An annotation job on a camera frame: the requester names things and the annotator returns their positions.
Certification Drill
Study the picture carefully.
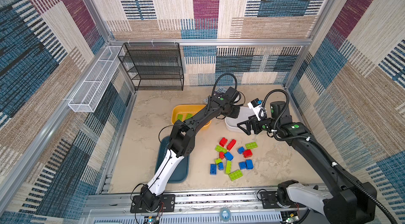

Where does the red square lego brick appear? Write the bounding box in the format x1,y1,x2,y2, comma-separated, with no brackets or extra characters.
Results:
219,137,228,147

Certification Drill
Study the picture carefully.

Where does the green long lego brick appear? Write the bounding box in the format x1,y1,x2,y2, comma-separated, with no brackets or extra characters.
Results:
186,113,193,120

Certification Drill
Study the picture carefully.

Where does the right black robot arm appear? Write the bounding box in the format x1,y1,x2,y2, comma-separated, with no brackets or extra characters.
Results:
237,90,397,224

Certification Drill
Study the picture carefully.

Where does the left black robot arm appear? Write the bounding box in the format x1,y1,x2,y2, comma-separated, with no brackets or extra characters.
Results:
131,73,241,214

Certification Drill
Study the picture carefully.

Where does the white plastic bin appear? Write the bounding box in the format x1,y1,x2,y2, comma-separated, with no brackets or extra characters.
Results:
225,107,255,133

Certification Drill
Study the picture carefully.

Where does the green lego brick right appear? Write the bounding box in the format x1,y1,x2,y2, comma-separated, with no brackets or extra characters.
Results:
245,142,258,150

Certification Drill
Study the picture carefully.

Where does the paperback children's book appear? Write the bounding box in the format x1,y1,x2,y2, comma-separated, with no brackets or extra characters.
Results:
203,86,228,104

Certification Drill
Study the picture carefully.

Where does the red long lego brick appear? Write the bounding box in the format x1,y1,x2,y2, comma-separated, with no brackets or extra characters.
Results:
226,139,236,151

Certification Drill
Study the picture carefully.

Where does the small blue lego brick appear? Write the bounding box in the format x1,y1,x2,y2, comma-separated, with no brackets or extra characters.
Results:
237,147,245,154

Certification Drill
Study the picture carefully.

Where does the red lego brick right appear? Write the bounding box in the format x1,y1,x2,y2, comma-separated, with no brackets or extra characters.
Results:
243,149,253,159

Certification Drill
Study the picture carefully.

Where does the blue lego brick centre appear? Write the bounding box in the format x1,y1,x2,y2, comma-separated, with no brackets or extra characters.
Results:
224,152,234,161

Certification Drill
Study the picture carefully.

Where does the green long centre brick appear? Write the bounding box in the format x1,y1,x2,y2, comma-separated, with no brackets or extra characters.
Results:
215,145,228,153

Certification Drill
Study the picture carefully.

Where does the small red centre brick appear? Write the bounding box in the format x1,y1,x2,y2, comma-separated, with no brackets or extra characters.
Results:
219,152,225,160

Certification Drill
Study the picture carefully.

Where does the blue tall brick lower-right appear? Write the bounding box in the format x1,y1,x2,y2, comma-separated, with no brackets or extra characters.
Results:
245,159,254,170

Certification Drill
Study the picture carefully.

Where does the blue brick lower-right small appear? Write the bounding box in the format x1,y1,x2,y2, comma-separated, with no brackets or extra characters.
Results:
238,162,247,170

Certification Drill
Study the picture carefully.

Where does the green upright long brick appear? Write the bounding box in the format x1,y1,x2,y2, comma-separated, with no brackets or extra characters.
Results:
225,161,232,174

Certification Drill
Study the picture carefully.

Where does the small blue brick lower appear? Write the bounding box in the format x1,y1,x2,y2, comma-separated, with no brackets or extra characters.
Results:
218,162,224,170

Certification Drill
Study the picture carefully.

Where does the yellow plastic bin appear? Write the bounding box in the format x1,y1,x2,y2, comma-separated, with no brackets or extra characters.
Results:
171,104,206,124

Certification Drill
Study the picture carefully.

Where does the green long brick bottom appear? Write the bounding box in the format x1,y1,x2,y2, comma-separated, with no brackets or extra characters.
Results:
229,170,243,181

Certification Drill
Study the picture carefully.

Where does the dark teal plastic bin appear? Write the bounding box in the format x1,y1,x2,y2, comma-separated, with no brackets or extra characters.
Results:
155,136,189,183

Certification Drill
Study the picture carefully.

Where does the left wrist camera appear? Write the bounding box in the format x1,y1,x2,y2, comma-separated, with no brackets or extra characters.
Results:
225,87,240,104

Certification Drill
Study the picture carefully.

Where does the black wire shelf rack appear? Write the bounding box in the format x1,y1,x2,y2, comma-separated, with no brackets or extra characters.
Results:
118,42,185,91

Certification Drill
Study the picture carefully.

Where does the white wire mesh basket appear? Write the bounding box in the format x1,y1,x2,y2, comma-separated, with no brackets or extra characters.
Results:
68,46,121,113

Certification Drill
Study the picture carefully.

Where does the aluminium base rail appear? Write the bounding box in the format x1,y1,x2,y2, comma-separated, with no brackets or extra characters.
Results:
79,187,309,224

